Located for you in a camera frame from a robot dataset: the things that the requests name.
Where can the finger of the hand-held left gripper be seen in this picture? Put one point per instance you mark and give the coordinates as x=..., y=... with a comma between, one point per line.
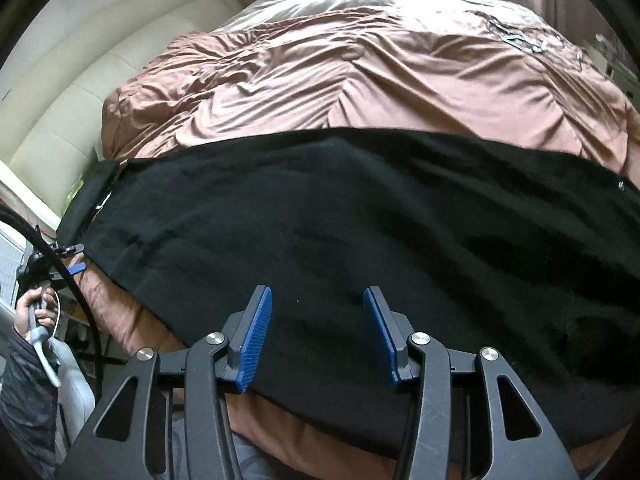
x=76, y=269
x=70, y=248

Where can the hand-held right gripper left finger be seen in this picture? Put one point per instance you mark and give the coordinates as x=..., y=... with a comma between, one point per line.
x=255, y=340

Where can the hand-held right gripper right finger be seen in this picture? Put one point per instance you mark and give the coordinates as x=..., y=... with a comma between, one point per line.
x=384, y=335

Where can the black pants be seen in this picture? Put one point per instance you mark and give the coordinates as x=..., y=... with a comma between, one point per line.
x=350, y=220

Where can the person's left hand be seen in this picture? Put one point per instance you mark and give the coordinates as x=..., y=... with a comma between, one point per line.
x=27, y=317

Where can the folded black garment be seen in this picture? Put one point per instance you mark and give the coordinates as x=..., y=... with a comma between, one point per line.
x=87, y=200

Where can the person's leg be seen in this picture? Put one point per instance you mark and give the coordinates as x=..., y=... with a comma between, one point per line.
x=250, y=460

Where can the cream padded headboard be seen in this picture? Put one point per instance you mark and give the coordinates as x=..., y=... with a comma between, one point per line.
x=75, y=85

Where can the bed with pink duvet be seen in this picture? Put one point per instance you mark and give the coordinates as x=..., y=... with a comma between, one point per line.
x=325, y=85

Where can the beige quilt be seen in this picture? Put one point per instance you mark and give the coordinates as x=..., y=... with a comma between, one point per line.
x=350, y=0

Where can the white bedside cabinet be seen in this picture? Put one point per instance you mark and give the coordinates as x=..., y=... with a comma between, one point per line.
x=615, y=60

